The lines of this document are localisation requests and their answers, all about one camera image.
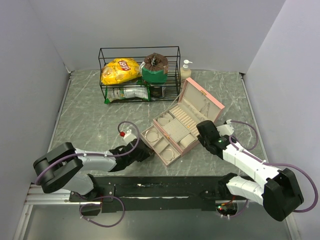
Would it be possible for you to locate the pink jewelry tray insert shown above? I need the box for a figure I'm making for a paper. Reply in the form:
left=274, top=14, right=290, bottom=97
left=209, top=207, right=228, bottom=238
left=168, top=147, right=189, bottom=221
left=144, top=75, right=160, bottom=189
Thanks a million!
left=140, top=125, right=181, bottom=166

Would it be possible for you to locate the silver hoop bracelet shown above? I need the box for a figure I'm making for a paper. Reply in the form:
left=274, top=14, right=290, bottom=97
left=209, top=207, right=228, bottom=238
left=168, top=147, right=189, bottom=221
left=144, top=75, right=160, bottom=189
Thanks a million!
left=145, top=129, right=160, bottom=143

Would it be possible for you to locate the pink jewelry box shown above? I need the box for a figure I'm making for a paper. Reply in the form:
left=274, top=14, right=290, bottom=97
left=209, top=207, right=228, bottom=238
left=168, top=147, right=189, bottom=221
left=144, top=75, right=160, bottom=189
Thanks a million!
left=153, top=77, right=225, bottom=157

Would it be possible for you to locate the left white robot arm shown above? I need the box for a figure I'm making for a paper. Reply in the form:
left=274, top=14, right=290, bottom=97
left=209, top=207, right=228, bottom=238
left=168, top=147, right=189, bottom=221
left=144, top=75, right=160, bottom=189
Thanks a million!
left=33, top=138, right=154, bottom=201

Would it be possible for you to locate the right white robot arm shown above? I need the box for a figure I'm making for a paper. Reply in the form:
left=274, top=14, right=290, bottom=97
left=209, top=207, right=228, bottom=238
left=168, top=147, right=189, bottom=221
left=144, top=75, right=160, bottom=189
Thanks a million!
left=196, top=120, right=304, bottom=222

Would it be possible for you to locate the dark tin can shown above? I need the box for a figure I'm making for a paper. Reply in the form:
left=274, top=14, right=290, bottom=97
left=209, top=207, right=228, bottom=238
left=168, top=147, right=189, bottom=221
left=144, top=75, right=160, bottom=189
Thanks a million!
left=149, top=84, right=166, bottom=99

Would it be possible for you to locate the white green snack bag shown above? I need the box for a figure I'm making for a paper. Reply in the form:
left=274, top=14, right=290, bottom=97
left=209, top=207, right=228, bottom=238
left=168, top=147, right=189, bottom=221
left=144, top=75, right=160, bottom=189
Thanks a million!
left=104, top=87, right=150, bottom=104

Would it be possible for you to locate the cream pump lotion bottle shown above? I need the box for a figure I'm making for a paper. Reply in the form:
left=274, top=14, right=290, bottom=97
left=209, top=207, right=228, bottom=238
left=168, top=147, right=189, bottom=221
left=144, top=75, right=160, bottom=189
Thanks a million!
left=180, top=59, right=192, bottom=81

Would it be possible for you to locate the brown green wrapped package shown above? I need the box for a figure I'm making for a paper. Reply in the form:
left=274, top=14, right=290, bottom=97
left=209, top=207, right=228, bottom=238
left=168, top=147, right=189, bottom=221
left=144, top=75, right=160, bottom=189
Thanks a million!
left=139, top=53, right=169, bottom=84

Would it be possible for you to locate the yellow Lays chips bag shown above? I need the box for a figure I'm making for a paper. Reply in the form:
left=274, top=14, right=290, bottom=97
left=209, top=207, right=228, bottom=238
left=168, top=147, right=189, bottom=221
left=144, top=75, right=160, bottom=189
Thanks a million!
left=100, top=58, right=141, bottom=86

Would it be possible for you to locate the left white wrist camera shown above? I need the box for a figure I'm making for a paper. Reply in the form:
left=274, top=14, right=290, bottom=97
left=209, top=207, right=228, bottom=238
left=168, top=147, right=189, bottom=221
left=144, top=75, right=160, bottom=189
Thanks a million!
left=119, top=129, right=137, bottom=144

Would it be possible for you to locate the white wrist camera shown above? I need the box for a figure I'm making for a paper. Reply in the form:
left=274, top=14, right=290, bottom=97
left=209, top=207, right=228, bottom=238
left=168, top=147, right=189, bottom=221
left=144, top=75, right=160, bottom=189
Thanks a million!
left=216, top=119, right=235, bottom=136
left=119, top=129, right=137, bottom=144

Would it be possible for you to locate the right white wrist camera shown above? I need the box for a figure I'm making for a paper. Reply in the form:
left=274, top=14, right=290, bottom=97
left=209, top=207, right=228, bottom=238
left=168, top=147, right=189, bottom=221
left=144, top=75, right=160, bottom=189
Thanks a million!
left=216, top=119, right=235, bottom=136

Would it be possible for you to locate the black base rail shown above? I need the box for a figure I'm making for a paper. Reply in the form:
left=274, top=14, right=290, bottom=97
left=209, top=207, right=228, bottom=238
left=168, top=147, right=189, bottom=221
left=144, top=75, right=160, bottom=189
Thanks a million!
left=69, top=176, right=234, bottom=213

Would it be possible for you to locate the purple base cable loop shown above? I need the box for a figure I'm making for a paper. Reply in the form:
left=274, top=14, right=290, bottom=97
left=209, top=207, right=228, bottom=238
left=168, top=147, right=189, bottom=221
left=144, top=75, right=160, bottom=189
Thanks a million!
left=79, top=194, right=126, bottom=228

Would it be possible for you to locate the black wire shelf rack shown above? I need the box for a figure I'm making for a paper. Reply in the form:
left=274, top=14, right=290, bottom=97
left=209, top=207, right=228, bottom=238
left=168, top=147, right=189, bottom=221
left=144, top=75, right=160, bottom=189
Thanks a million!
left=98, top=46, right=182, bottom=104

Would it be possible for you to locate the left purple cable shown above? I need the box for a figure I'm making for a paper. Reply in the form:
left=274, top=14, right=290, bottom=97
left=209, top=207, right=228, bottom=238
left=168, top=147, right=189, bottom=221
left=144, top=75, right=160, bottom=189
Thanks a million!
left=34, top=120, right=140, bottom=186

